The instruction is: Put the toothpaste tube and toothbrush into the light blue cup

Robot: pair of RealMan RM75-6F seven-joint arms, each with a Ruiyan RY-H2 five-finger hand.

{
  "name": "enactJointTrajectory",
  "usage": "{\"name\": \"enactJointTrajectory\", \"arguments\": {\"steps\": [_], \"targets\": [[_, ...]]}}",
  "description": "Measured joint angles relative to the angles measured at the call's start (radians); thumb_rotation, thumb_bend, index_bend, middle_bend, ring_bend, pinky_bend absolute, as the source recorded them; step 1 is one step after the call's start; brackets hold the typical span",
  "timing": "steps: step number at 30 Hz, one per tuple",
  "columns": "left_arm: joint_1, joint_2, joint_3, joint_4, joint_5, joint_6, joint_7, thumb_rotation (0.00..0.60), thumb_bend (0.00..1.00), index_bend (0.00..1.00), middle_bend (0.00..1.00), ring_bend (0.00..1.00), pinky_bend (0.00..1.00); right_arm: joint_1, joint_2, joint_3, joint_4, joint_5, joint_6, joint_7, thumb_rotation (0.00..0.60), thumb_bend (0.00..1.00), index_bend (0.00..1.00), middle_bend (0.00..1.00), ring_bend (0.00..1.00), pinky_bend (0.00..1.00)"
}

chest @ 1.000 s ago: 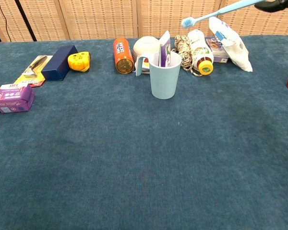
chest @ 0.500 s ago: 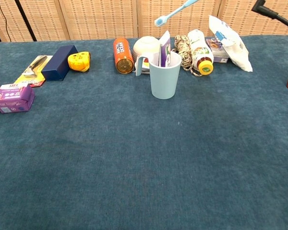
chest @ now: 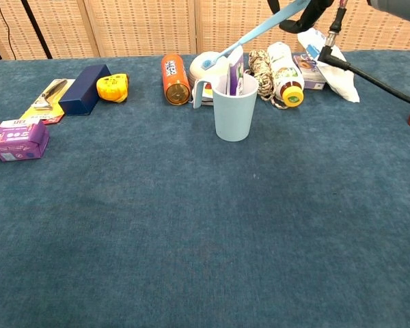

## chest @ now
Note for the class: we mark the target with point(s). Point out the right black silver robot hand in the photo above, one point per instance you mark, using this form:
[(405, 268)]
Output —
[(305, 22)]

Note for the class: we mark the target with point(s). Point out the light blue toothbrush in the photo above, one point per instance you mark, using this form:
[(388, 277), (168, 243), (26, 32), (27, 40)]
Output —
[(253, 34)]

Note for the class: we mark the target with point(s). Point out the purple white toothpaste tube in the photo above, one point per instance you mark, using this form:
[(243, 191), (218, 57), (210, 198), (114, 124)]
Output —
[(235, 73)]

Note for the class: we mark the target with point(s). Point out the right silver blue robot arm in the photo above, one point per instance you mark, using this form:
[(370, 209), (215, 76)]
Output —
[(403, 8)]

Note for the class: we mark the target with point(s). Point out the white drink bottle yellow cap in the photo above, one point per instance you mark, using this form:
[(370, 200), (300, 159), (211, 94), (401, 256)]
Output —
[(283, 68)]

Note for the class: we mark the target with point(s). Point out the small purple white box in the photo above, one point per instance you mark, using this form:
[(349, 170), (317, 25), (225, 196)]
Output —
[(309, 77)]

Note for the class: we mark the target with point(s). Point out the white plastic bag packet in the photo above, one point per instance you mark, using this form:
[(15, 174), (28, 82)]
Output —
[(341, 82)]

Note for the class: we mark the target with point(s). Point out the beige upturned bowl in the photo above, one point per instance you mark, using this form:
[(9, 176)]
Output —
[(195, 70)]

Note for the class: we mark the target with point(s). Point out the orange drink can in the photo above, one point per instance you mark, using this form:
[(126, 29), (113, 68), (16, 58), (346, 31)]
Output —
[(173, 75)]

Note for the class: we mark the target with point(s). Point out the woven bamboo folding screen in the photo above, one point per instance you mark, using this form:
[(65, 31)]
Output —
[(140, 27)]

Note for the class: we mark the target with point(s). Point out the yellow tape measure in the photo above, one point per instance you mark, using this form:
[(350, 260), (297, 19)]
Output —
[(111, 87)]

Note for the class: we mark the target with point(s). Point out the blue carpet table cover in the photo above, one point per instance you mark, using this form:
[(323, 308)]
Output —
[(191, 222)]

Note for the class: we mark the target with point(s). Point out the navy blue rectangular box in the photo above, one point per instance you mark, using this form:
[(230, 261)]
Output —
[(83, 90)]

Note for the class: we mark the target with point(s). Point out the razor in yellow blister pack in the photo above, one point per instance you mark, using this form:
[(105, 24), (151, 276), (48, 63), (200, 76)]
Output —
[(48, 95)]

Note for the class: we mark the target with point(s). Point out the black tripod stand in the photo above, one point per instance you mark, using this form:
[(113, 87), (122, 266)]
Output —
[(37, 30)]

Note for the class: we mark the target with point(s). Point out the purple cardboard box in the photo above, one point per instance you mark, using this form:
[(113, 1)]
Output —
[(18, 141)]

